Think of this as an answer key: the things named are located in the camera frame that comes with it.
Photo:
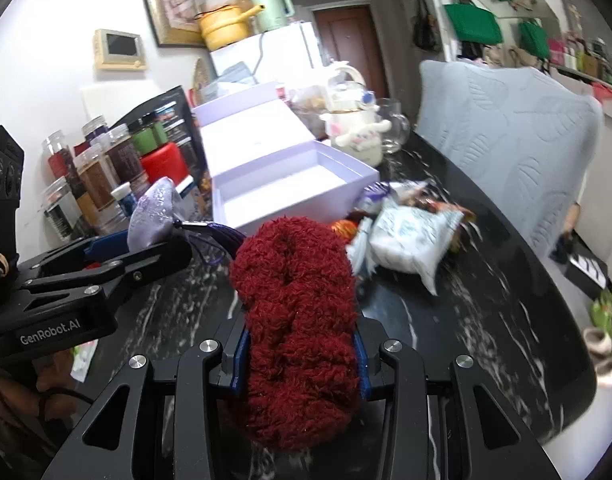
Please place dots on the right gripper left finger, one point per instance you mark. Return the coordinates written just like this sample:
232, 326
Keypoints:
160, 419

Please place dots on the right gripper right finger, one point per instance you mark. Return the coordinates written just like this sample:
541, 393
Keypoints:
462, 427

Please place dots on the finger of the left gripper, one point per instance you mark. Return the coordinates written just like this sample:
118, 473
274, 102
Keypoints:
103, 289
170, 256

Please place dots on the dark red fluffy scrunchie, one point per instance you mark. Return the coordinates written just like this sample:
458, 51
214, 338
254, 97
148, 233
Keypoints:
298, 294

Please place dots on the white bread snack packet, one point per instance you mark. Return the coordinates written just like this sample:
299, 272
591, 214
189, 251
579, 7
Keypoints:
411, 240

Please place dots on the red gold candy packet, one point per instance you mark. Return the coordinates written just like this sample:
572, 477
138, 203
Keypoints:
345, 229

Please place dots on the green brown snack packet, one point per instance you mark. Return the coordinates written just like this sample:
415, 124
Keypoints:
435, 206

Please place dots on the silver purple snack packet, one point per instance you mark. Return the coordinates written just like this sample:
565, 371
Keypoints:
375, 196

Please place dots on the blue tablet tube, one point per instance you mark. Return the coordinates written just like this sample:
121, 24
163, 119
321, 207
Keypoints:
125, 198

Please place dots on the brown spice jar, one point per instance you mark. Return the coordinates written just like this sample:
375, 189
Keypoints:
96, 174

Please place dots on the red plastic container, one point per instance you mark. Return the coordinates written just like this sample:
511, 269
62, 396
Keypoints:
165, 161

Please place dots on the green lid jar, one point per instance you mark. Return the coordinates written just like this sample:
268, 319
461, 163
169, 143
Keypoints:
142, 137

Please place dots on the black menu stand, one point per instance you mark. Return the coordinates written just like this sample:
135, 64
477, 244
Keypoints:
172, 110

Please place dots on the lilac open gift box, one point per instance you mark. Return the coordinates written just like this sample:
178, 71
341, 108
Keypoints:
265, 164

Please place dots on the clear plastic food bag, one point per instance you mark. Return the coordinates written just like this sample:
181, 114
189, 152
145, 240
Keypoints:
308, 105

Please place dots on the yellow enamel pot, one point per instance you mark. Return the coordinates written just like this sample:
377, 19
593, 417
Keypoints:
226, 25

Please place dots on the gold framed picture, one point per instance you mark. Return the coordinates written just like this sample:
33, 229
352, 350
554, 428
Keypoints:
174, 23

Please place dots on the white mini fridge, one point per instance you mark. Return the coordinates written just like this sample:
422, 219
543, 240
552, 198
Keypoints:
282, 57

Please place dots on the cream cartoon kettle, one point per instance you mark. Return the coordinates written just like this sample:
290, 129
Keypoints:
351, 116

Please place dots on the mint green electric kettle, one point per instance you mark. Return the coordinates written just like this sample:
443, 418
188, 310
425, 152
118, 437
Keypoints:
276, 14

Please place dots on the grey leaf pattern chair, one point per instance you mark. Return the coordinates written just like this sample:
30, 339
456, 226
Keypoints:
524, 139

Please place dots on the clear glass mug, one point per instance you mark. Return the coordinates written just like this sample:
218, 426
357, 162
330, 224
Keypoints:
394, 139

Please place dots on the green tote bag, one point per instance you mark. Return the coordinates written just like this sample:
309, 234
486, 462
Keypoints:
474, 24

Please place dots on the wall intercom panel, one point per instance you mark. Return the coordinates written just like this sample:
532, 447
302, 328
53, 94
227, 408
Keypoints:
115, 50

